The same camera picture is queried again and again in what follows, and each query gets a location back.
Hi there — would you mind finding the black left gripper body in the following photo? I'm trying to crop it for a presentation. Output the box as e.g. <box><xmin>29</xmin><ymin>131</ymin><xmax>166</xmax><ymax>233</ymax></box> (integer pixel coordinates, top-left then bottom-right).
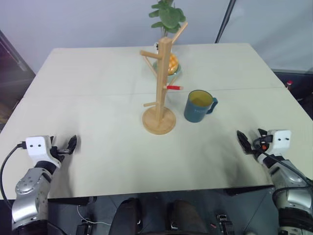
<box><xmin>49</xmin><ymin>142</ymin><xmax>73</xmax><ymax>163</ymax></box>

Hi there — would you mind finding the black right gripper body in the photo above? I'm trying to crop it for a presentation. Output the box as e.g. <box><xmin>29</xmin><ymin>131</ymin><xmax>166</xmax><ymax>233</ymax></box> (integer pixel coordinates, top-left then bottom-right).
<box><xmin>251</xmin><ymin>135</ymin><xmax>274</xmax><ymax>158</ymax></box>

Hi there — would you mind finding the wooden mug tree stand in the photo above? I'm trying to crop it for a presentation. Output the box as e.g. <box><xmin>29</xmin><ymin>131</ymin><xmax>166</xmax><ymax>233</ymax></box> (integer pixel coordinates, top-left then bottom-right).
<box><xmin>139</xmin><ymin>21</ymin><xmax>189</xmax><ymax>136</ymax></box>

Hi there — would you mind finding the black equipment with red cap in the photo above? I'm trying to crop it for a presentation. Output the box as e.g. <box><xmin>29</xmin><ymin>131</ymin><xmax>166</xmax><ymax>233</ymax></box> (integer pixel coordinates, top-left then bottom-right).
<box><xmin>272</xmin><ymin>69</ymin><xmax>313</xmax><ymax>119</ymax></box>

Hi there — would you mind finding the dark cabinet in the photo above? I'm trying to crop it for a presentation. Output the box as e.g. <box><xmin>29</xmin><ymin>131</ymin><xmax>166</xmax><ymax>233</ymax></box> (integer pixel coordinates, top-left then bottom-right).
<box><xmin>0</xmin><ymin>29</ymin><xmax>37</xmax><ymax>124</ymax></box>

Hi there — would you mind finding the black metal clamp device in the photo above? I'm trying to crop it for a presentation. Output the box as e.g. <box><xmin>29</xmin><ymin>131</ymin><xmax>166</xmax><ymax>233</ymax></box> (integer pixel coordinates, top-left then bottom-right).
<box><xmin>216</xmin><ymin>213</ymin><xmax>236</xmax><ymax>235</ymax></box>
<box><xmin>75</xmin><ymin>218</ymin><xmax>94</xmax><ymax>235</ymax></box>

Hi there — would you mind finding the dark rounded shape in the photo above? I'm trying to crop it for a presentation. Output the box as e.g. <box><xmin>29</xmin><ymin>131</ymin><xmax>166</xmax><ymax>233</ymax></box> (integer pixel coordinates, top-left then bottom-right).
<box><xmin>167</xmin><ymin>199</ymin><xmax>209</xmax><ymax>235</ymax></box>
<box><xmin>112</xmin><ymin>197</ymin><xmax>143</xmax><ymax>235</ymax></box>

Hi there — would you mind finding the pale green bowl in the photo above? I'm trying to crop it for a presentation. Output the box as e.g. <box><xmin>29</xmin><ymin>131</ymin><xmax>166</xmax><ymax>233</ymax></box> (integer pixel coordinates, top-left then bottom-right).
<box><xmin>152</xmin><ymin>59</ymin><xmax>183</xmax><ymax>83</ymax></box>

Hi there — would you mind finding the orange fruit pile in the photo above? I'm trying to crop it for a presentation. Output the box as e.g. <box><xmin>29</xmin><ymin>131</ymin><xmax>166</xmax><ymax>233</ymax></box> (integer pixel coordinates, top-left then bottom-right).
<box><xmin>168</xmin><ymin>53</ymin><xmax>179</xmax><ymax>75</ymax></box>

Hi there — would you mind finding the black slanted pole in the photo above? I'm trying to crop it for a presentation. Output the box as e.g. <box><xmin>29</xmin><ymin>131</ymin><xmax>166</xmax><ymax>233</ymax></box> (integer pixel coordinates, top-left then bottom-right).
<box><xmin>214</xmin><ymin>0</ymin><xmax>237</xmax><ymax>44</ymax></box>

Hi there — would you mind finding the green leafy plant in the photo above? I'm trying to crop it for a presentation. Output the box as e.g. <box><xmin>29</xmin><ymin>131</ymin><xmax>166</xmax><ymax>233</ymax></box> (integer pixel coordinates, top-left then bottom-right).
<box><xmin>148</xmin><ymin>0</ymin><xmax>187</xmax><ymax>38</ymax></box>

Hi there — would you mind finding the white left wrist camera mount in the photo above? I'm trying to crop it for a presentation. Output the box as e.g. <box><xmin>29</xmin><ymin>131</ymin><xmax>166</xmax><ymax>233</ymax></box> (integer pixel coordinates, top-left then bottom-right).
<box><xmin>25</xmin><ymin>135</ymin><xmax>66</xmax><ymax>169</ymax></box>

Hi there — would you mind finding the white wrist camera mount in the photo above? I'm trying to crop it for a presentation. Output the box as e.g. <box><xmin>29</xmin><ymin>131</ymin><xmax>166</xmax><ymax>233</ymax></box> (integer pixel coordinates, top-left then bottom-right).
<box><xmin>267</xmin><ymin>129</ymin><xmax>292</xmax><ymax>157</ymax></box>
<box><xmin>25</xmin><ymin>135</ymin><xmax>66</xmax><ymax>169</ymax></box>

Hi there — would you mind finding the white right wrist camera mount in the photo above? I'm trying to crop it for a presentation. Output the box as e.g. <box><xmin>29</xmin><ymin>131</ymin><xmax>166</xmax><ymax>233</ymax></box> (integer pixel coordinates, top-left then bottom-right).
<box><xmin>267</xmin><ymin>129</ymin><xmax>292</xmax><ymax>157</ymax></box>

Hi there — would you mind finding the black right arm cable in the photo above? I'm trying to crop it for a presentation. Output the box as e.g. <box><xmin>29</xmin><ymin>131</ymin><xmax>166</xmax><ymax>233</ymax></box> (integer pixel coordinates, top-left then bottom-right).
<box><xmin>259</xmin><ymin>149</ymin><xmax>313</xmax><ymax>187</ymax></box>

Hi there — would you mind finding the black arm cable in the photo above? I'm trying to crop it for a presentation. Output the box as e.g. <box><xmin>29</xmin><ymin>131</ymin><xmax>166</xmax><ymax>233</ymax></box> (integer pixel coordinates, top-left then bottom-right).
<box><xmin>0</xmin><ymin>142</ymin><xmax>27</xmax><ymax>211</ymax></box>
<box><xmin>259</xmin><ymin>149</ymin><xmax>313</xmax><ymax>187</ymax></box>

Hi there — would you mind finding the blue mug yellow inside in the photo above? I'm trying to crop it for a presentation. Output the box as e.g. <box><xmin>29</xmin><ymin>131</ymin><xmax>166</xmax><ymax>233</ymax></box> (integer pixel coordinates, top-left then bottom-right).
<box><xmin>183</xmin><ymin>89</ymin><xmax>219</xmax><ymax>123</ymax></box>

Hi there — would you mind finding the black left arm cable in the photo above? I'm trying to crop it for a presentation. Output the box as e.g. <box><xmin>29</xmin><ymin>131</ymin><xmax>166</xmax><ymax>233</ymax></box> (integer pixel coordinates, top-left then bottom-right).
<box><xmin>0</xmin><ymin>142</ymin><xmax>27</xmax><ymax>211</ymax></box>

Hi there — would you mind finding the thin white cable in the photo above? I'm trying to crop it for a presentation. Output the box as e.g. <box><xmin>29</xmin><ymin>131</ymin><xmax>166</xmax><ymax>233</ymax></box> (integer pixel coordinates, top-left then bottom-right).
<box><xmin>76</xmin><ymin>204</ymin><xmax>113</xmax><ymax>225</ymax></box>

